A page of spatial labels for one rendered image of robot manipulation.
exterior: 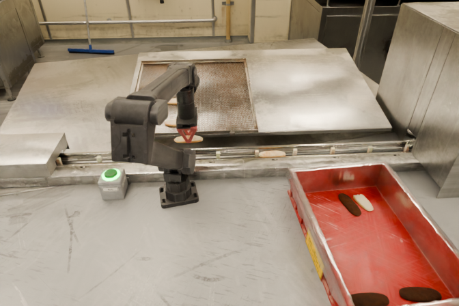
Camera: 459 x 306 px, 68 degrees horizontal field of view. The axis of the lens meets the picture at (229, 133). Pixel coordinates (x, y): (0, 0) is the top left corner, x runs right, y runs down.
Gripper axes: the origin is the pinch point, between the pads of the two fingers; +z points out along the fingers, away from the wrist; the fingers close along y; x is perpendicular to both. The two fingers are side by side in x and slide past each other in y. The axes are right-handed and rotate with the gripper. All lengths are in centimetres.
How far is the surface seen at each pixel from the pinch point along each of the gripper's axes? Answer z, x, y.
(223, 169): 7.3, -11.7, -9.3
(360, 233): 11, -50, -35
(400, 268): 10, -56, -47
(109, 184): 4.4, 23.9, -17.3
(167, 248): 10.9, 4.9, -36.9
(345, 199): 10, -50, -23
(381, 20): 13, -142, 165
